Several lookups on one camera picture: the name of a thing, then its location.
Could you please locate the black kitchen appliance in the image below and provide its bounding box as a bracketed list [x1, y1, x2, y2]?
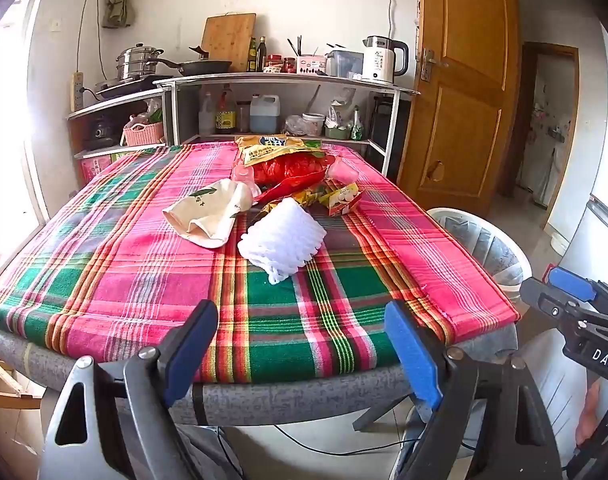
[84, 115, 122, 151]

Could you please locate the soy sauce bottle yellow label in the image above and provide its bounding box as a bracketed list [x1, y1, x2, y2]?
[215, 85, 237, 135]

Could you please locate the person's right hand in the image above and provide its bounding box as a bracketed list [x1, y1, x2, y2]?
[576, 379, 607, 447]

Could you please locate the white foam fruit net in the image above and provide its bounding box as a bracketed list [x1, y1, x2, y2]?
[237, 197, 327, 286]

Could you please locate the grey table pad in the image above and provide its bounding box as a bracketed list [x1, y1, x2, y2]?
[0, 322, 519, 427]

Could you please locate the clear plastic container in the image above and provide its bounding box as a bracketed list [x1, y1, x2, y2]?
[326, 49, 365, 78]

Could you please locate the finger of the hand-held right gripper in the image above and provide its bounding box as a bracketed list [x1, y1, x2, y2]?
[542, 266, 608, 311]
[520, 278, 599, 331]

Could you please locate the black induction cooker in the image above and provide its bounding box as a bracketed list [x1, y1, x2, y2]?
[95, 76, 157, 101]

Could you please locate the metal door handle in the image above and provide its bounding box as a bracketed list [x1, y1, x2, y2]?
[421, 49, 449, 82]

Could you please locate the white kitchen shelf unit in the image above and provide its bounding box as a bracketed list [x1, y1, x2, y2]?
[66, 72, 419, 178]

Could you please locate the yellow snack packet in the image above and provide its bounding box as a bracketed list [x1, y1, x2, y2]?
[234, 135, 325, 166]

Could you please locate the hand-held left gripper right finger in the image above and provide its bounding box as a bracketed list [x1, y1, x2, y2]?
[384, 300, 564, 480]

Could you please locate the black frying pan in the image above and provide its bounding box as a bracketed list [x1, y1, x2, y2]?
[145, 46, 233, 77]

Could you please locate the pink chopstick holder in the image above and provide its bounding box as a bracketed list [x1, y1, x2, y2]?
[296, 54, 327, 75]

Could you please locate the wooden door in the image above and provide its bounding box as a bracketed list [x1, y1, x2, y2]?
[399, 0, 522, 218]

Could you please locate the black rack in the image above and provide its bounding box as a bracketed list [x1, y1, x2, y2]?
[371, 94, 412, 183]

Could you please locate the red plastic bag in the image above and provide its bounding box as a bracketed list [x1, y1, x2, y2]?
[254, 152, 337, 186]

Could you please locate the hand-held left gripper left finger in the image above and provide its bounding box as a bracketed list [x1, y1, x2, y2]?
[38, 299, 219, 480]

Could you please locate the white trash bin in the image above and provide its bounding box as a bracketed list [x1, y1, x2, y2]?
[426, 207, 532, 306]

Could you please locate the plaid pink green tablecloth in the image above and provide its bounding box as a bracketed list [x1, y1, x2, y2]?
[0, 141, 522, 386]

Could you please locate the clear plastic bottle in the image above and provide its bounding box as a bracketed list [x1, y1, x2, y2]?
[199, 92, 217, 136]

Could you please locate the steel steamer pot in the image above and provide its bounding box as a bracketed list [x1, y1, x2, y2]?
[115, 43, 165, 81]

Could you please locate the white electric kettle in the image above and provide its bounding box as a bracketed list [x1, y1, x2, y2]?
[361, 36, 409, 85]

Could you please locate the pink woven basket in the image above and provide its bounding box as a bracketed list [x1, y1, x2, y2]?
[122, 121, 165, 147]

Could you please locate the wooden cutting board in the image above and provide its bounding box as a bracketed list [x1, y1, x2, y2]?
[202, 12, 257, 73]

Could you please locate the small yellow candy wrapper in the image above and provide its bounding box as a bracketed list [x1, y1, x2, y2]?
[319, 183, 365, 217]

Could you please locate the pink cardboard carton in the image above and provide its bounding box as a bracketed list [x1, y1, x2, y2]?
[79, 152, 116, 186]

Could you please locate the red snack wrapper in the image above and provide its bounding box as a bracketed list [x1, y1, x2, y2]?
[256, 170, 331, 206]

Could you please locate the white plastic jug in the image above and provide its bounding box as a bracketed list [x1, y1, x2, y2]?
[250, 94, 281, 134]

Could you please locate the white plastic bag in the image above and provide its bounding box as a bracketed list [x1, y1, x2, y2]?
[326, 87, 357, 128]

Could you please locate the cream cloth pouch leaf print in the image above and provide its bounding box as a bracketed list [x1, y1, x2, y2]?
[162, 180, 255, 249]

